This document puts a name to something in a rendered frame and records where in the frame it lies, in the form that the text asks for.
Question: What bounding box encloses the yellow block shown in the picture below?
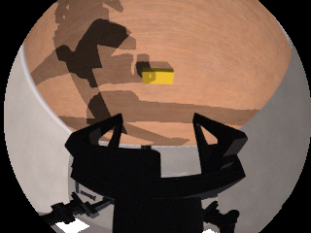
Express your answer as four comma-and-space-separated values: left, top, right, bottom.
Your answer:
142, 68, 174, 84

